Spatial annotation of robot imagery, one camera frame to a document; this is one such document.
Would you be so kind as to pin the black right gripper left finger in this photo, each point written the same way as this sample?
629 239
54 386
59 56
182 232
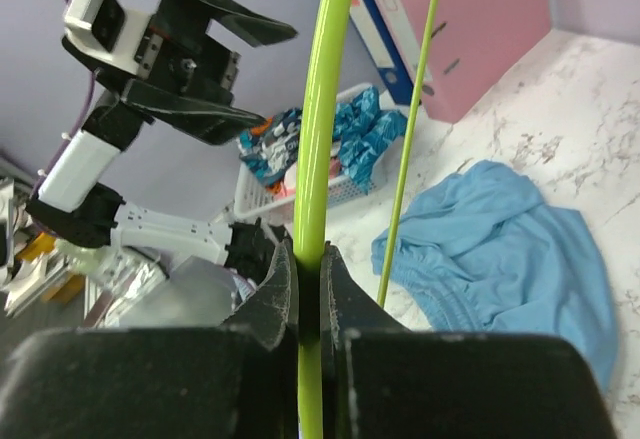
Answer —
235 380

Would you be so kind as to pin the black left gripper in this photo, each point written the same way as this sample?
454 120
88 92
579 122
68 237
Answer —
174 71

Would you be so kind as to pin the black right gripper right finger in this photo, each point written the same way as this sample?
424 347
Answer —
477 385

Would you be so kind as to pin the lime green hanger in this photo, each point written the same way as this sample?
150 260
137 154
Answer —
312 159

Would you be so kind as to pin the light blue mesh shorts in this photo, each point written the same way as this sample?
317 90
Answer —
483 251

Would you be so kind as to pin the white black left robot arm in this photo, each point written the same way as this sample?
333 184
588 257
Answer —
71 201

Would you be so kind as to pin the white plastic laundry basket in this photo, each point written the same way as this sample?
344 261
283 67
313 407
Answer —
253 200

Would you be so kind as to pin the patterned blue orange clothes pile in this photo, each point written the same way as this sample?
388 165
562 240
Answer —
360 133

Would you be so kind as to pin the blue ring binder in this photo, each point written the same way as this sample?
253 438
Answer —
385 34

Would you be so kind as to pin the pink ring binder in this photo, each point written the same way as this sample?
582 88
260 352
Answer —
474 43

